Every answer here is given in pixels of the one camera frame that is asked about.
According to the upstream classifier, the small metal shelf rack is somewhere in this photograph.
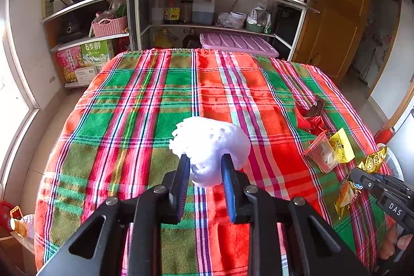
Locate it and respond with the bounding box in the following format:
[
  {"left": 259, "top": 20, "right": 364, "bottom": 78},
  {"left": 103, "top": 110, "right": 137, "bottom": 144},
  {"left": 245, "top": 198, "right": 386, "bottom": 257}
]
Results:
[{"left": 42, "top": 0, "right": 136, "bottom": 89}]

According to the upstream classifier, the silver refrigerator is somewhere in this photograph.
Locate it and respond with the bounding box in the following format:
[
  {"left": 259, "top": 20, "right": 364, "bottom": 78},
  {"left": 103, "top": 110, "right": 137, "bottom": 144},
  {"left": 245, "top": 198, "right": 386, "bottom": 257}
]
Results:
[{"left": 391, "top": 106, "right": 414, "bottom": 173}]

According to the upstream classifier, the pink plastic lid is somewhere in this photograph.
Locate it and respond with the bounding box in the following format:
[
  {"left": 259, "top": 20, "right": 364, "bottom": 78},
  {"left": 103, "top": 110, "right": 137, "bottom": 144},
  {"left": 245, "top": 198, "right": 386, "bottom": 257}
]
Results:
[{"left": 199, "top": 33, "right": 279, "bottom": 57}]

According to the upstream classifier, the person's right hand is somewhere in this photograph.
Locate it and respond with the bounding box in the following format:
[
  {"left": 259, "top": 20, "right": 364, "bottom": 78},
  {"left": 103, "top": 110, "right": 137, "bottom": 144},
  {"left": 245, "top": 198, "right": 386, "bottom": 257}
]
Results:
[{"left": 381, "top": 226, "right": 414, "bottom": 260}]

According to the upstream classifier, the white window frame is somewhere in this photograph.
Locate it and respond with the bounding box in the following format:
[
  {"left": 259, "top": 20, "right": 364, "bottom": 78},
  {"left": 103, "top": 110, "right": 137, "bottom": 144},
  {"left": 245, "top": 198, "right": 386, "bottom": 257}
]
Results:
[{"left": 0, "top": 0, "right": 40, "bottom": 192}]

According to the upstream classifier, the yellow packet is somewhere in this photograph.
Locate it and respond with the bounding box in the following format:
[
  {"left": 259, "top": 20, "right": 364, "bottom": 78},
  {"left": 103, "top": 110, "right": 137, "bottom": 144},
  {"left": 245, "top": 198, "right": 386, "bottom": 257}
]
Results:
[{"left": 328, "top": 128, "right": 355, "bottom": 164}]

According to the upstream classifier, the yellow oil bottle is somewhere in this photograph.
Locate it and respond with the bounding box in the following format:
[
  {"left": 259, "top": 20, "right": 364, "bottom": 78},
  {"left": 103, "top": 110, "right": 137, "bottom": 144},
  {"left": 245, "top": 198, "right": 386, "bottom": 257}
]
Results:
[{"left": 154, "top": 28, "right": 177, "bottom": 49}]

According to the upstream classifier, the crumpled plastic bag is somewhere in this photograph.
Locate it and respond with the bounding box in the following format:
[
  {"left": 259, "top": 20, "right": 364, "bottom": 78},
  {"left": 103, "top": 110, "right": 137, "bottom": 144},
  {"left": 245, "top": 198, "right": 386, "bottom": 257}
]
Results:
[{"left": 216, "top": 12, "right": 241, "bottom": 29}]

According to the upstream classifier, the green carton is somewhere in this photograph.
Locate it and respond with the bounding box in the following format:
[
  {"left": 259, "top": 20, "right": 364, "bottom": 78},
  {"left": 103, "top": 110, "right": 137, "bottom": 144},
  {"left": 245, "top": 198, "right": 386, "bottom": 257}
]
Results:
[{"left": 80, "top": 39, "right": 115, "bottom": 70}]

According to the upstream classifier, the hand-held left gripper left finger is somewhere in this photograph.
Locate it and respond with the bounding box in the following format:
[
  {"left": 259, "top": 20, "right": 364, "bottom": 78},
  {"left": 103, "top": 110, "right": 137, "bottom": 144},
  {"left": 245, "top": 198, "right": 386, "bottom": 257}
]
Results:
[{"left": 35, "top": 153, "right": 191, "bottom": 276}]

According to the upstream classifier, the pink carton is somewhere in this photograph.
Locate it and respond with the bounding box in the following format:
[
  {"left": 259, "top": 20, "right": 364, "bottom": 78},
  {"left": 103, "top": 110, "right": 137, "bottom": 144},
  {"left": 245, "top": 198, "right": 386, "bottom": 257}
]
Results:
[{"left": 56, "top": 48, "right": 83, "bottom": 84}]

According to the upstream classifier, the white trash bin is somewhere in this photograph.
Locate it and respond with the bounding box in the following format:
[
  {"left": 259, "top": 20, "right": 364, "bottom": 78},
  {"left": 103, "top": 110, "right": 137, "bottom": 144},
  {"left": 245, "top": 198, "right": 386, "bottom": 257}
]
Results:
[{"left": 377, "top": 143, "right": 405, "bottom": 181}]

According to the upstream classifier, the cardboard box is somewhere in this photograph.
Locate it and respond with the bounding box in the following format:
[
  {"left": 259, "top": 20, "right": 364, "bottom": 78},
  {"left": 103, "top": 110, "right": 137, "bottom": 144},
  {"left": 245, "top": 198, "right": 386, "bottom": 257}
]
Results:
[{"left": 0, "top": 232, "right": 36, "bottom": 276}]

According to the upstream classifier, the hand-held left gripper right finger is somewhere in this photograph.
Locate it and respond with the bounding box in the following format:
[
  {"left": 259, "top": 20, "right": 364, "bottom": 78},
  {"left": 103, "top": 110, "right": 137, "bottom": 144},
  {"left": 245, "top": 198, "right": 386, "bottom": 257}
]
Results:
[{"left": 221, "top": 153, "right": 372, "bottom": 276}]

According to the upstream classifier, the glass jar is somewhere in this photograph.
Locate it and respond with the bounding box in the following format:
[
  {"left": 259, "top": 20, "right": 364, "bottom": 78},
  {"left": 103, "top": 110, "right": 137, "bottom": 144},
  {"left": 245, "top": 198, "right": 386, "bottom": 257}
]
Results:
[{"left": 180, "top": 0, "right": 194, "bottom": 24}]

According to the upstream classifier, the clear plastic cup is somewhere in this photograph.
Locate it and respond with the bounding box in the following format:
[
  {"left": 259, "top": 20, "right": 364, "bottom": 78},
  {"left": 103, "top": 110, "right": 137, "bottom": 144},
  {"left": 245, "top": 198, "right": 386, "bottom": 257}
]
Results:
[{"left": 300, "top": 130, "right": 338, "bottom": 174}]

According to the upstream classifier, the white plastic tub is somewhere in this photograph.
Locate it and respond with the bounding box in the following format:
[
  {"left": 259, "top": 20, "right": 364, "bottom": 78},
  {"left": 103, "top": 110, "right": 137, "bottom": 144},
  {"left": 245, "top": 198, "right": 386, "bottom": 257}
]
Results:
[{"left": 230, "top": 11, "right": 247, "bottom": 25}]

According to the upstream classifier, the wooden door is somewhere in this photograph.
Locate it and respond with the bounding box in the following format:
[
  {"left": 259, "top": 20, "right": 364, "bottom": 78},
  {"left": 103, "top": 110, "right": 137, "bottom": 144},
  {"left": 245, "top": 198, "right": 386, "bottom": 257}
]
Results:
[{"left": 293, "top": 0, "right": 377, "bottom": 84}]

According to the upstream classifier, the green bowl with bags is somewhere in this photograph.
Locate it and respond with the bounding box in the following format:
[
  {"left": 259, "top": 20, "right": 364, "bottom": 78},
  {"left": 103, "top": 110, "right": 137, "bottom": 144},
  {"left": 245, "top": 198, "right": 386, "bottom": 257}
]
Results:
[{"left": 245, "top": 4, "right": 272, "bottom": 34}]

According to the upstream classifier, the orange snack packet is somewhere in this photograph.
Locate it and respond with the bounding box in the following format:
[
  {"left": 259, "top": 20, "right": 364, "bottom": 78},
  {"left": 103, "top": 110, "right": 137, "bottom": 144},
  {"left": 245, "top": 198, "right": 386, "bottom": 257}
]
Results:
[{"left": 335, "top": 179, "right": 361, "bottom": 220}]

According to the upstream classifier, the soy sauce bottle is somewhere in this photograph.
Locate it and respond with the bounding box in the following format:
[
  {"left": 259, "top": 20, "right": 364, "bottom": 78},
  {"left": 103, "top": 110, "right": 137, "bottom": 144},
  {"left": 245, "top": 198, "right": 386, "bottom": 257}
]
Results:
[{"left": 164, "top": 0, "right": 181, "bottom": 25}]

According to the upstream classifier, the dark oil bottle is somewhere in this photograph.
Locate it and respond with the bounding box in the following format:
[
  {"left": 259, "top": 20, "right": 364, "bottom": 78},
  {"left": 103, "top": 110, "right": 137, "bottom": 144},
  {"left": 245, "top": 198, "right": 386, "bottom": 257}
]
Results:
[{"left": 182, "top": 28, "right": 200, "bottom": 49}]

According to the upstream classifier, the plastic jug with dark liquid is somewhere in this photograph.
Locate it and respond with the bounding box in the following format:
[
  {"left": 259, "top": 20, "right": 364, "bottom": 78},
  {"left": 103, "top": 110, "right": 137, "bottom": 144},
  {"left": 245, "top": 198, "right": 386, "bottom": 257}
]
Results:
[{"left": 192, "top": 0, "right": 216, "bottom": 25}]

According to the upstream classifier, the red wrapper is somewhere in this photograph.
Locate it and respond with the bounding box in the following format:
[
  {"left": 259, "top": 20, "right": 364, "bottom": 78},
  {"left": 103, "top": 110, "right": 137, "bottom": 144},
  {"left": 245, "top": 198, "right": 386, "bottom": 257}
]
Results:
[{"left": 293, "top": 88, "right": 327, "bottom": 136}]

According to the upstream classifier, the clear plastic bottle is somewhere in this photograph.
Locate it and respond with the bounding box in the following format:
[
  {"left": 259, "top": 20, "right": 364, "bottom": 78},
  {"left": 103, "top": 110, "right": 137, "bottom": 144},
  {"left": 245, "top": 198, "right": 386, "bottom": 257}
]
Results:
[{"left": 151, "top": 0, "right": 165, "bottom": 26}]

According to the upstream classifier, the gold snack wrapper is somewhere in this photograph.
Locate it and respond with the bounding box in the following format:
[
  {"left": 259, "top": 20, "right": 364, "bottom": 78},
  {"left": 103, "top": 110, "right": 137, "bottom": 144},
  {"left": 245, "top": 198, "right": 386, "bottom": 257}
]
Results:
[{"left": 357, "top": 147, "right": 388, "bottom": 174}]

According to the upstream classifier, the plaid tablecloth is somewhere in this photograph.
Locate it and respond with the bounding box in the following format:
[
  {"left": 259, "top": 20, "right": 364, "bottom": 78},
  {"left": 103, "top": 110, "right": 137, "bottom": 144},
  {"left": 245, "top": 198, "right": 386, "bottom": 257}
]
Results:
[{"left": 34, "top": 48, "right": 398, "bottom": 276}]

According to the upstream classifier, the pink woven basket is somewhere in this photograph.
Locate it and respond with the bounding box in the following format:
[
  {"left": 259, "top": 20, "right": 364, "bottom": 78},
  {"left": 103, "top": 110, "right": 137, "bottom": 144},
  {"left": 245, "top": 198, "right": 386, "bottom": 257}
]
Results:
[{"left": 91, "top": 16, "right": 128, "bottom": 38}]

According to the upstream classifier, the brown snack wrapper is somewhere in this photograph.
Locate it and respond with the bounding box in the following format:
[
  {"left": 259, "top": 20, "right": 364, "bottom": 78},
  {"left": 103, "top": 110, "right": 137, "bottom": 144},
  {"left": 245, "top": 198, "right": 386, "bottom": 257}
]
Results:
[{"left": 304, "top": 99, "right": 325, "bottom": 117}]

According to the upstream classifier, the black kitchen appliance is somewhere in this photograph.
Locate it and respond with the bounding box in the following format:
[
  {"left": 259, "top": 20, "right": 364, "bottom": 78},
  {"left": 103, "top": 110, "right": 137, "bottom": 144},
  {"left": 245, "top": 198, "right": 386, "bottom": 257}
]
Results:
[{"left": 58, "top": 12, "right": 85, "bottom": 44}]

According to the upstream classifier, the white carton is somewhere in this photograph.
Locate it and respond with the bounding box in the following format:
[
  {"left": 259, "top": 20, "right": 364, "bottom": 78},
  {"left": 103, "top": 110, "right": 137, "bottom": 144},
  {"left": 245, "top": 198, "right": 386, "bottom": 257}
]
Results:
[{"left": 74, "top": 66, "right": 99, "bottom": 84}]

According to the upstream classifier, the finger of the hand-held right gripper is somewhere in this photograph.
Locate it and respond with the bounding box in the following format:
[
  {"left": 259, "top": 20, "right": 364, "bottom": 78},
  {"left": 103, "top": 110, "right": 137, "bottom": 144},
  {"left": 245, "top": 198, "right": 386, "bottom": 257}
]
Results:
[
  {"left": 349, "top": 168, "right": 389, "bottom": 199},
  {"left": 375, "top": 175, "right": 414, "bottom": 196}
]

